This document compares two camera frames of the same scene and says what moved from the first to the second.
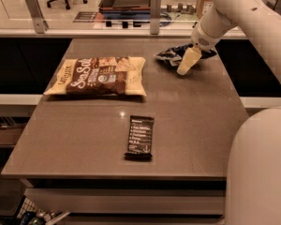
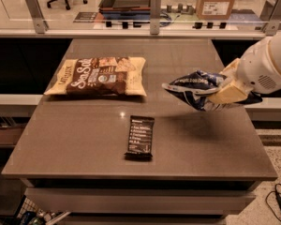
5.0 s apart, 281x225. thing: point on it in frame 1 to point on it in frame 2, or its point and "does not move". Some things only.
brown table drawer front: (129, 201) does not move
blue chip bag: (175, 54) to (196, 87)
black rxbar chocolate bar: (140, 138) does not move
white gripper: (201, 40) to (258, 67)
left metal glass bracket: (35, 9) does not move
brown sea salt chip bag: (102, 76) does not move
